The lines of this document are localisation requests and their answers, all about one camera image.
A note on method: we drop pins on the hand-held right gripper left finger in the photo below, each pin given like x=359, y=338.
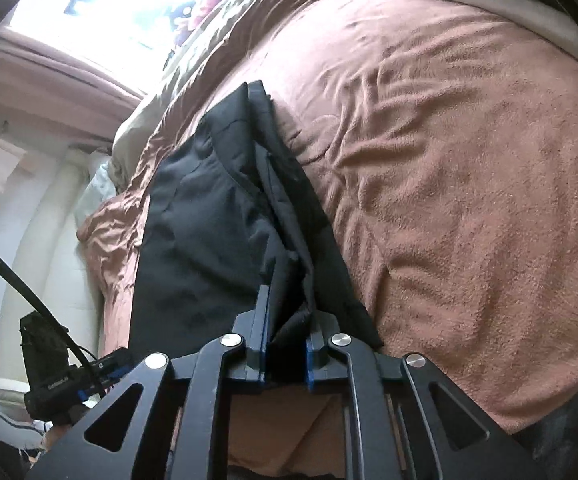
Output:
x=267, y=332

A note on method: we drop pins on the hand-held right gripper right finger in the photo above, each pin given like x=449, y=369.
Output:
x=310, y=360

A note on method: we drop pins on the black gold-striped track jacket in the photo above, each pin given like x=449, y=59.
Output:
x=194, y=240

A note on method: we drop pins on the pile of colourful clothes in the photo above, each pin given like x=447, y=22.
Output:
x=204, y=10

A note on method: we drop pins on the white padded headboard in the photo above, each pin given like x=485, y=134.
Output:
x=54, y=240

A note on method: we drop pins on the pale green pillow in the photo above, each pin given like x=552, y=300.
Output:
x=94, y=195

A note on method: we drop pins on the brown fleece blanket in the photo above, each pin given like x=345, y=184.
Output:
x=444, y=185

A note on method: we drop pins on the beige duvet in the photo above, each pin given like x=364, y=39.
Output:
x=134, y=130

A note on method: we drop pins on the dark cloth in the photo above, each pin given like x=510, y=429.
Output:
x=559, y=430

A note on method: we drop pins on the pink curtain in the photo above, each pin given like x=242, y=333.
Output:
x=44, y=75

